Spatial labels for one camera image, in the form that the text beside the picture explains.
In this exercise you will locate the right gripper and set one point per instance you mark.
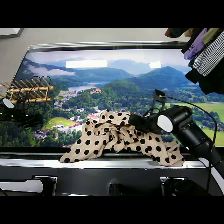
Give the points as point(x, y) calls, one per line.
point(141, 122)

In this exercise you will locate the cream black-dotted garment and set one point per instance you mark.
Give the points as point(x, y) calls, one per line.
point(110, 136)

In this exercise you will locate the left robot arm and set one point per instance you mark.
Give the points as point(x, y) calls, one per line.
point(20, 117)

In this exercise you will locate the brown clothes hanger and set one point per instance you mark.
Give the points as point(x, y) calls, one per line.
point(31, 88)
point(28, 99)

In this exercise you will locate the black garment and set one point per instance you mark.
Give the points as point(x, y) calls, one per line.
point(210, 83)

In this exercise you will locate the purple garment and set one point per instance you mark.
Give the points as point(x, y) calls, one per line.
point(196, 46)

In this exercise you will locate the brown garment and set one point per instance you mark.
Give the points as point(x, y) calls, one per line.
point(176, 32)

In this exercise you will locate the olive garment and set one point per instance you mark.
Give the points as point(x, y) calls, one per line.
point(210, 35)

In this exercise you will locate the silver frame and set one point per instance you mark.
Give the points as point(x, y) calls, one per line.
point(100, 163)

